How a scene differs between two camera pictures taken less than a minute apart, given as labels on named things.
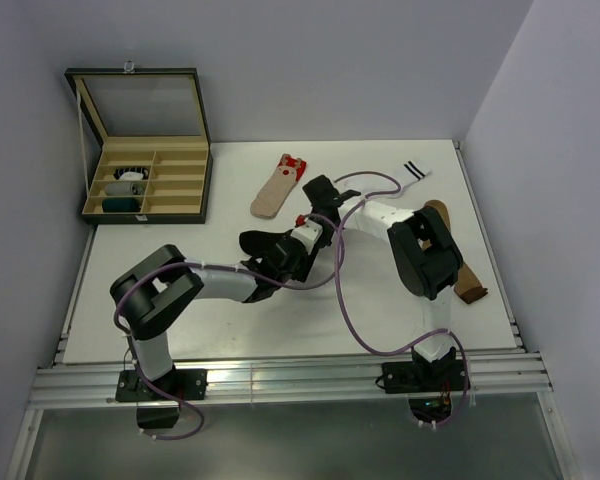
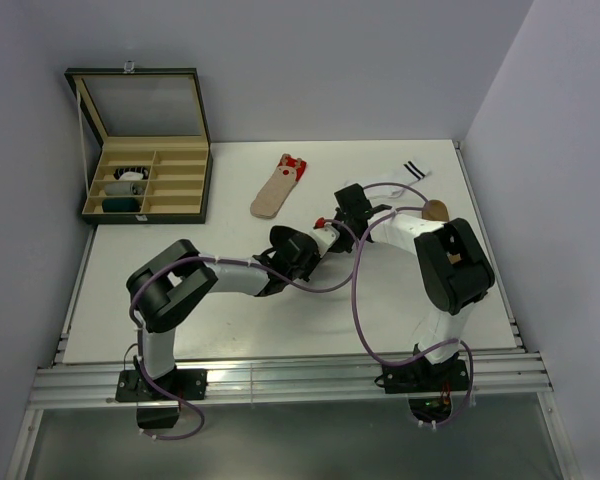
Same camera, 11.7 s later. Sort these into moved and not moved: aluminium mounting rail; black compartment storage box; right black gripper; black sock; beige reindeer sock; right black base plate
Moved: right black gripper; black sock
Not moved: aluminium mounting rail; beige reindeer sock; black compartment storage box; right black base plate
